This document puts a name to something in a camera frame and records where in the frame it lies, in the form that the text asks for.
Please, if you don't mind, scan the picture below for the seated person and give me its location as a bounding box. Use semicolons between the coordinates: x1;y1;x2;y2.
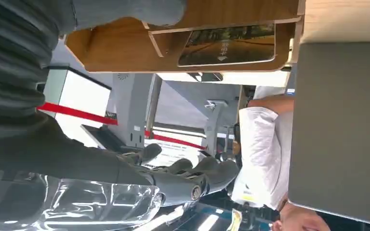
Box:
231;94;332;231

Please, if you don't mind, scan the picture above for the white display board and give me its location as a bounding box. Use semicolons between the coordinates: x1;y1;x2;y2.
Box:
43;66;112;147

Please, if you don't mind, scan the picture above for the grey laptop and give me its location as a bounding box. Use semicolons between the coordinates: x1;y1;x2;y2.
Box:
284;41;370;229

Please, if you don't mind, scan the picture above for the grey kiosk stand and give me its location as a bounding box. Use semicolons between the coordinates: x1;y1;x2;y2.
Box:
108;73;163;149

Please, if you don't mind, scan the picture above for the grey metal post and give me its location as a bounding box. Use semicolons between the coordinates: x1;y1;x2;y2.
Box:
204;99;229;155

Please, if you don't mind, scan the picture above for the glossy silver reflective shell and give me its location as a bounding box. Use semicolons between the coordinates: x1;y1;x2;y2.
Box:
0;166;164;231

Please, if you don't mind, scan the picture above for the wooden card box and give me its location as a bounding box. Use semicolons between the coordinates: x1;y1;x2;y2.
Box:
65;0;305;74

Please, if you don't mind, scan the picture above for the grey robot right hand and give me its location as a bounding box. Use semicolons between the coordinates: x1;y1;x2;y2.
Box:
0;0;240;207

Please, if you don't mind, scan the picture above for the red barrier belt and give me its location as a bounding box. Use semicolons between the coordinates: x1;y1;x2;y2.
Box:
37;103;207;151

